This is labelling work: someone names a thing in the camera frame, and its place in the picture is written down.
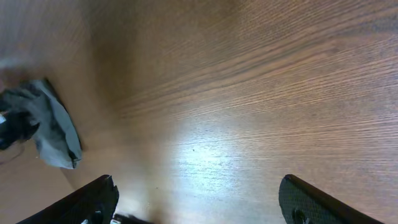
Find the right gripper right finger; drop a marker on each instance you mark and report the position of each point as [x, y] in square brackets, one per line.
[302, 203]

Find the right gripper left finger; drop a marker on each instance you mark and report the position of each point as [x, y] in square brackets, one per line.
[95, 202]

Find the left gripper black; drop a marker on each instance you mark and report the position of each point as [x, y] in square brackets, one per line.
[16, 126]

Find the grey shorts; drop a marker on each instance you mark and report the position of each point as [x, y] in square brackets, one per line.
[56, 139]

